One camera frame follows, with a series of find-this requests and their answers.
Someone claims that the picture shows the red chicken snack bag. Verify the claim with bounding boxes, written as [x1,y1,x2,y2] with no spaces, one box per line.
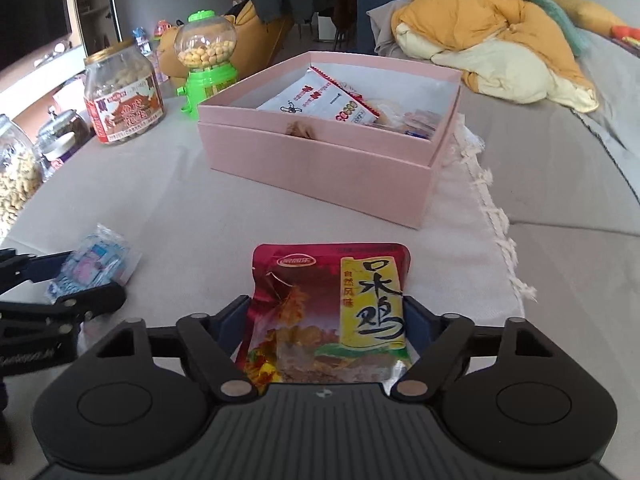
[236,243,411,390]

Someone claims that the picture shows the blue candy bag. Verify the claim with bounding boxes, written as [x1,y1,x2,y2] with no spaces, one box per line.
[46,224,142,304]

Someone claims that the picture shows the white red-edged snack packet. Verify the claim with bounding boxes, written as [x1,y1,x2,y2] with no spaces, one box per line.
[258,65,380,126]

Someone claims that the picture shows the orange pastry cake packet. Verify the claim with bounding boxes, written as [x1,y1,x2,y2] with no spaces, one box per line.
[371,101,413,129]

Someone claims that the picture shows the white fringed tablecloth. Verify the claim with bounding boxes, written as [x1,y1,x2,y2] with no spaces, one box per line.
[454,113,537,306]

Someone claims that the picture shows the large glass peanut jar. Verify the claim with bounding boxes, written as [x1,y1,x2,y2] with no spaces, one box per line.
[0,114,43,238]

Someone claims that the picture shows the pink cardboard box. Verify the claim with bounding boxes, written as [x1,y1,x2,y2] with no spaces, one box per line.
[198,51,461,229]

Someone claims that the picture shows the small glass jar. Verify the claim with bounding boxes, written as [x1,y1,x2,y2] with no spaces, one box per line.
[36,106,92,168]

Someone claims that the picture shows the grey sofa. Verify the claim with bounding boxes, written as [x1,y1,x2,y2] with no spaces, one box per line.
[374,0,640,311]

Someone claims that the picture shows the peanut jar gold lid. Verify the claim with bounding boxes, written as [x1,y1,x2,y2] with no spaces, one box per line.
[84,39,165,145]

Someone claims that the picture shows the green candy dispenser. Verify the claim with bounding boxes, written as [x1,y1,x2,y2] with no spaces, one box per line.
[174,10,239,119]

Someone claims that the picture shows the orange plush toy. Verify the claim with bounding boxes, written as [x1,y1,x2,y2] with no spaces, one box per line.
[157,0,294,87]

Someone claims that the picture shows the black television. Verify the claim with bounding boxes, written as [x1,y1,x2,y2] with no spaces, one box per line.
[0,0,72,70]

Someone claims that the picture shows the orange and cream duvet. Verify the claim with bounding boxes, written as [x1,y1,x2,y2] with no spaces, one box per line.
[390,0,599,113]

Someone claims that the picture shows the colourful toys on sofa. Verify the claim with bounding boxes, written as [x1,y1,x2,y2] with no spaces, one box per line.
[611,25,640,51]

